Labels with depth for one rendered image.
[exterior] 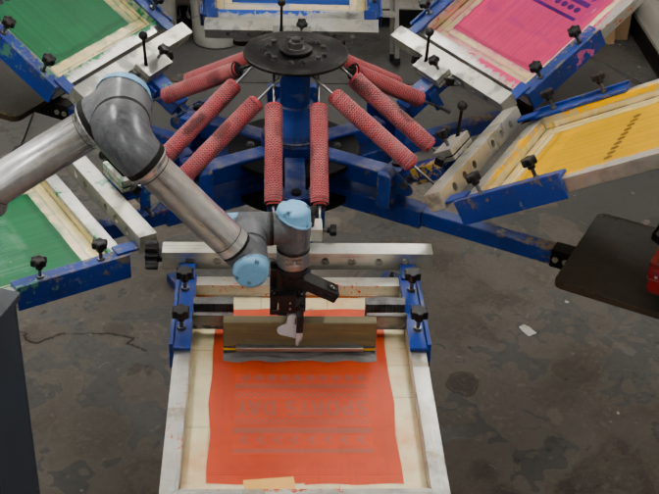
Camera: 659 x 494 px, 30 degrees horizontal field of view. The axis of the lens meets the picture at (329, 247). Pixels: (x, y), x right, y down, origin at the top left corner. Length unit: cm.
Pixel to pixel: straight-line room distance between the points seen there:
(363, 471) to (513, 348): 203
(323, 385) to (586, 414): 169
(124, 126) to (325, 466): 82
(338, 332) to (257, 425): 31
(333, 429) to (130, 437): 152
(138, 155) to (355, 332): 74
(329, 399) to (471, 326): 192
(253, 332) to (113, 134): 67
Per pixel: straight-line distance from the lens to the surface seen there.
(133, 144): 242
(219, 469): 261
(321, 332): 286
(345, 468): 262
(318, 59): 346
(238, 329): 285
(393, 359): 291
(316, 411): 275
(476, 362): 448
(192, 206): 248
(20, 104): 407
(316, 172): 331
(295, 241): 268
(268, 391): 280
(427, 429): 267
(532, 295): 486
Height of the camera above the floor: 275
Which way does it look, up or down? 33 degrees down
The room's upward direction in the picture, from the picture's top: 2 degrees clockwise
